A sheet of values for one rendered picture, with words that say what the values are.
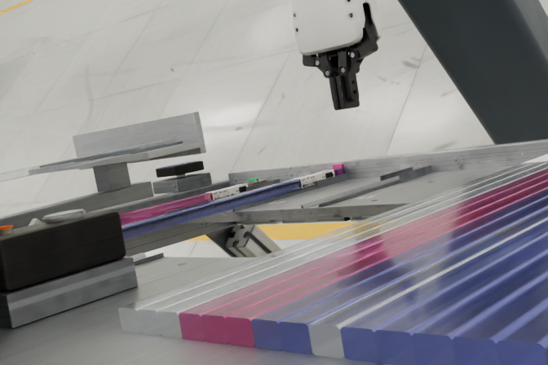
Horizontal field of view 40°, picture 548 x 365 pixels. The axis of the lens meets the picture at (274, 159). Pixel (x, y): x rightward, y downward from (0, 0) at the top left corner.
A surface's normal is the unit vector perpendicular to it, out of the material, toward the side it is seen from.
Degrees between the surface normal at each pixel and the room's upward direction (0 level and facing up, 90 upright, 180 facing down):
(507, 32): 90
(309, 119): 0
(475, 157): 46
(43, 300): 90
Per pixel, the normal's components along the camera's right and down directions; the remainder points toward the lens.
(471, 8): -0.18, 0.75
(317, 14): -0.68, 0.18
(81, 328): -0.16, -0.99
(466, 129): -0.58, -0.61
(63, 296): 0.73, -0.08
